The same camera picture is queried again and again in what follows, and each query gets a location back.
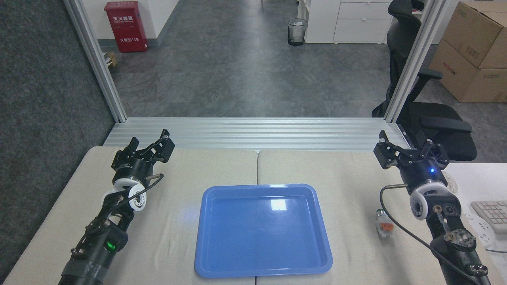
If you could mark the white desk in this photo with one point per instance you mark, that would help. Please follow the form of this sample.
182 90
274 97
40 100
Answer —
481 182

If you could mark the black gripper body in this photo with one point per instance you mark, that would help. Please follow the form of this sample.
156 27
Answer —
134 170
424 174

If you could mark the blue plastic tray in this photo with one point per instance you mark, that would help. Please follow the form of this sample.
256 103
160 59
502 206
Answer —
257 237

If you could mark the black mesh waste bin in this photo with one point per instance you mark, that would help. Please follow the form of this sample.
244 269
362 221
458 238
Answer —
297 31

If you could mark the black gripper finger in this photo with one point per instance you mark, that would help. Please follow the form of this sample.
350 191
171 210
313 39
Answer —
123 156
390 154
435 152
162 149

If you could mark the red-print brown cardboard box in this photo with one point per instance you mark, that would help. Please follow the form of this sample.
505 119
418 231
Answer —
463 79

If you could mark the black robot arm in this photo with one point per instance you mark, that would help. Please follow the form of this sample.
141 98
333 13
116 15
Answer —
99 245
447 237

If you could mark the white computer mouse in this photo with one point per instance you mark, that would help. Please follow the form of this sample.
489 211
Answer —
452 184

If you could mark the small open cardboard box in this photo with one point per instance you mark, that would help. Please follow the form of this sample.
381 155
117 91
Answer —
109 60

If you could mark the small-print brown cardboard box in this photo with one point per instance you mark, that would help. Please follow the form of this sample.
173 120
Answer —
475 31

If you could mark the white computer keyboard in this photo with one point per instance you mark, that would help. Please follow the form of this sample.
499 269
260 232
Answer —
493 213

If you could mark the white power strip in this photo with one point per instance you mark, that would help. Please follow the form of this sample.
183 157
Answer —
484 233

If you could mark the beige table cloth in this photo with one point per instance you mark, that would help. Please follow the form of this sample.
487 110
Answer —
348 178
178 178

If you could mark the black office chair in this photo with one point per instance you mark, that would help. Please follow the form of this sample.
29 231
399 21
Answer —
439 122

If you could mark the silver aluminium post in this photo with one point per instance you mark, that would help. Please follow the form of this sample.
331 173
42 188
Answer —
412 63
99 63

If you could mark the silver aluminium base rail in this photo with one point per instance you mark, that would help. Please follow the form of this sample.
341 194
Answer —
253 134

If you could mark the white drawer cabinet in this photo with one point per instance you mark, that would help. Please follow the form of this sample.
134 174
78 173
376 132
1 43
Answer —
356 23

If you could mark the white orange switch part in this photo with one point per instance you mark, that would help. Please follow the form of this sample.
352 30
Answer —
384 223

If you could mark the red fire extinguisher box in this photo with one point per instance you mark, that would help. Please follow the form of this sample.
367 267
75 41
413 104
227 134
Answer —
126 27

